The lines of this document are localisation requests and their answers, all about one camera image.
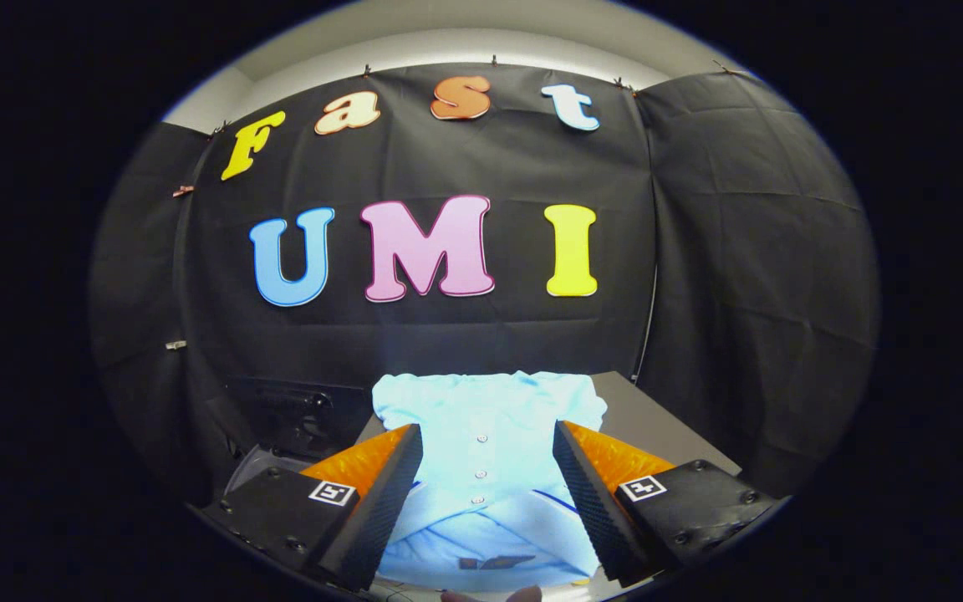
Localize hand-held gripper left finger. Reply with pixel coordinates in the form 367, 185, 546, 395
201, 424, 425, 593

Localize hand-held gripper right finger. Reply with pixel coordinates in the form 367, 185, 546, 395
552, 421, 785, 588

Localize dark washing machine lid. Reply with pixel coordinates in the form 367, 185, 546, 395
229, 375, 375, 462

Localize light blue shirt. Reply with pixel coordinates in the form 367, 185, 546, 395
371, 370, 609, 591

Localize dark grey washing machine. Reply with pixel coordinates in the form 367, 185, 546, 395
221, 441, 324, 503

